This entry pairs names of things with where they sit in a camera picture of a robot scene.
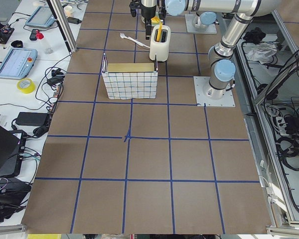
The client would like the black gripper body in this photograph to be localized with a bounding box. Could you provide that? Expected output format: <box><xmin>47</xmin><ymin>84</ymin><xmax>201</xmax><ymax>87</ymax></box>
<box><xmin>129</xmin><ymin>0</ymin><xmax>166</xmax><ymax>27</ymax></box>

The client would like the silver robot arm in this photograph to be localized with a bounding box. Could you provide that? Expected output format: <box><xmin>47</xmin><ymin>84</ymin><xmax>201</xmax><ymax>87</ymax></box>
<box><xmin>129</xmin><ymin>0</ymin><xmax>280</xmax><ymax>100</ymax></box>
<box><xmin>143</xmin><ymin>12</ymin><xmax>218</xmax><ymax>40</ymax></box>

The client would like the toast slice in toaster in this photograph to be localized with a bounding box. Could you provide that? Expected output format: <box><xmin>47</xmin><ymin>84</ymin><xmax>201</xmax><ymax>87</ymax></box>
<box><xmin>155</xmin><ymin>20</ymin><xmax>163</xmax><ymax>42</ymax></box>

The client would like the white toaster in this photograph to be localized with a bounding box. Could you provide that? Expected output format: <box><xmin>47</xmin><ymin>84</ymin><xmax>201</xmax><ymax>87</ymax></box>
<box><xmin>149</xmin><ymin>25</ymin><xmax>171</xmax><ymax>62</ymax></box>

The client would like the checkered fabric storage basket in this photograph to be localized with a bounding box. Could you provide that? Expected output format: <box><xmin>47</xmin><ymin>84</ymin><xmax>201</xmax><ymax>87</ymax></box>
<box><xmin>102</xmin><ymin>54</ymin><xmax>158</xmax><ymax>100</ymax></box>

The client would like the paper cup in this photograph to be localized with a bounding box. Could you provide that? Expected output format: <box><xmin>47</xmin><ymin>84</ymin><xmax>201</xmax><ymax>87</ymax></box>
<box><xmin>63</xmin><ymin>5</ymin><xmax>73</xmax><ymax>17</ymax></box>

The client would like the teach pendant tablet far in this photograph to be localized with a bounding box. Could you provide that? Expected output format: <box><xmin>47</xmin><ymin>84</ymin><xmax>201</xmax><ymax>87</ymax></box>
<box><xmin>25</xmin><ymin>6</ymin><xmax>55</xmax><ymax>28</ymax></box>

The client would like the teach pendant tablet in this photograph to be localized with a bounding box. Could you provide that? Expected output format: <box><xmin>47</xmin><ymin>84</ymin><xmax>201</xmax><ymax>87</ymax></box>
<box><xmin>0</xmin><ymin>48</ymin><xmax>37</xmax><ymax>80</ymax></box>
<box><xmin>25</xmin><ymin>6</ymin><xmax>55</xmax><ymax>28</ymax></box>

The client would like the red and black tool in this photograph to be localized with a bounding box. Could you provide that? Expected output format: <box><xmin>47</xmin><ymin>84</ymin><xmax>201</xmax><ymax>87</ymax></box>
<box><xmin>29</xmin><ymin>29</ymin><xmax>44</xmax><ymax>41</ymax></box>

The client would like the crumpled white cloth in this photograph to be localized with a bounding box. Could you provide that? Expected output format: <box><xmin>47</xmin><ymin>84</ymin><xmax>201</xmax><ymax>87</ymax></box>
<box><xmin>246</xmin><ymin>42</ymin><xmax>278</xmax><ymax>64</ymax></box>

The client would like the teach pendant tablet near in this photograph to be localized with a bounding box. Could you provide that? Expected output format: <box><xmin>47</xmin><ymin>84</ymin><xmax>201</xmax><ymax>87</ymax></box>
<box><xmin>0</xmin><ymin>48</ymin><xmax>37</xmax><ymax>80</ymax></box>

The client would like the yellow tape roll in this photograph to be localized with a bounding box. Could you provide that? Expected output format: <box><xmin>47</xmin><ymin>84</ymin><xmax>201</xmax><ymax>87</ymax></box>
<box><xmin>17</xmin><ymin>78</ymin><xmax>36</xmax><ymax>94</ymax></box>

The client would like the black power adapter brick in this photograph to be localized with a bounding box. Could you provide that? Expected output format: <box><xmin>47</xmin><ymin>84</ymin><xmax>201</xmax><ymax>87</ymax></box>
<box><xmin>15</xmin><ymin>112</ymin><xmax>48</xmax><ymax>126</ymax></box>

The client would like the black laptop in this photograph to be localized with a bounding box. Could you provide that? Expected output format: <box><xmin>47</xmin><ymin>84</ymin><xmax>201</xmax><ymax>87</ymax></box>
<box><xmin>0</xmin><ymin>126</ymin><xmax>26</xmax><ymax>178</ymax></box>

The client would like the white power cord with plug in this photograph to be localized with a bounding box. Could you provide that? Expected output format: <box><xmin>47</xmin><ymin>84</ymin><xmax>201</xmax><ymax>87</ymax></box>
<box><xmin>120</xmin><ymin>32</ymin><xmax>151</xmax><ymax>50</ymax></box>

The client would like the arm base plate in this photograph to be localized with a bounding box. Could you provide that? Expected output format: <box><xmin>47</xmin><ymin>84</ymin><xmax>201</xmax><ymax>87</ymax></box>
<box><xmin>185</xmin><ymin>14</ymin><xmax>217</xmax><ymax>34</ymax></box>
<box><xmin>193</xmin><ymin>76</ymin><xmax>235</xmax><ymax>107</ymax></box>

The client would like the aluminium frame post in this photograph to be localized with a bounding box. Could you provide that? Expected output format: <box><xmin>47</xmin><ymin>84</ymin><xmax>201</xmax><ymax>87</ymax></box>
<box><xmin>47</xmin><ymin>0</ymin><xmax>77</xmax><ymax>53</ymax></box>

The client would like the bundle of black cables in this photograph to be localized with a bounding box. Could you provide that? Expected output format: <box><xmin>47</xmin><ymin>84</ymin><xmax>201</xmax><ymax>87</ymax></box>
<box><xmin>274</xmin><ymin>134</ymin><xmax>299</xmax><ymax>172</ymax></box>

